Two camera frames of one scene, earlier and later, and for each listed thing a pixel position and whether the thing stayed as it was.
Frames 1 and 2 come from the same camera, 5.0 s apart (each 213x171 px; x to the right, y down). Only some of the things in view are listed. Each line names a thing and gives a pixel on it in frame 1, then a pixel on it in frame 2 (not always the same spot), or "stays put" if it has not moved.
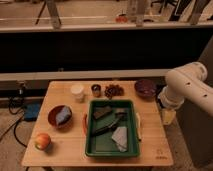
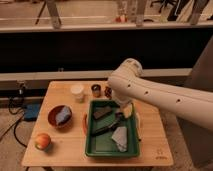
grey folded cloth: (120, 137) stays put
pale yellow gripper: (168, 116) -> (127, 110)
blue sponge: (63, 114) stays put
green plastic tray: (104, 116) stays put
